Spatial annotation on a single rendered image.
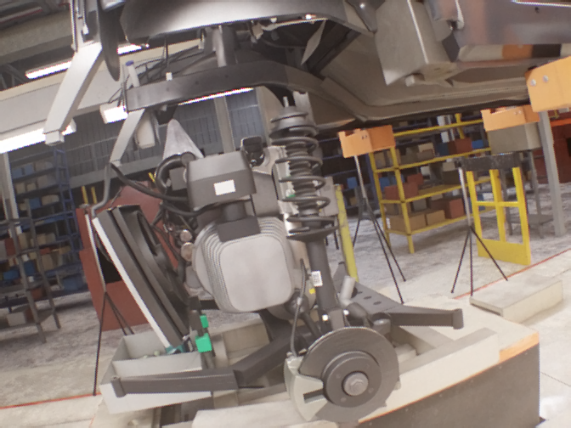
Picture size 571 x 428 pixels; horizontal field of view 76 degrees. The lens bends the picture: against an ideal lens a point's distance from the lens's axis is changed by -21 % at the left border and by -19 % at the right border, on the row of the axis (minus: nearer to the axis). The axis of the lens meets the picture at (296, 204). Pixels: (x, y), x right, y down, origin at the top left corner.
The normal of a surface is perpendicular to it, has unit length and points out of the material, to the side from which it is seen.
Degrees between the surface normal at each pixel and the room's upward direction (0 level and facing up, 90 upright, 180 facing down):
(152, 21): 90
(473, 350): 90
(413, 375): 90
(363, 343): 90
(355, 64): 103
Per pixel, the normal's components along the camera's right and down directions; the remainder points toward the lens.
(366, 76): 0.14, 0.25
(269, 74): 0.12, 0.04
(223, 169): 0.18, -0.18
